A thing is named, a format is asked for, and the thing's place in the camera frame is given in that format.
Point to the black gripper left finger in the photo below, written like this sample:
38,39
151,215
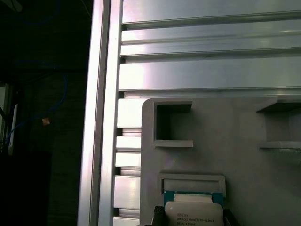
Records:
158,216

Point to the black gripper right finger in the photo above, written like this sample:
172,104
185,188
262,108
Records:
231,220

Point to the silver CPU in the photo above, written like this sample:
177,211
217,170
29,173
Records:
192,212

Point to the grey parts rack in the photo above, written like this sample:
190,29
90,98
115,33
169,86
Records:
223,160

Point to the white plastic strip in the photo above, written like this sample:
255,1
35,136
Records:
13,127

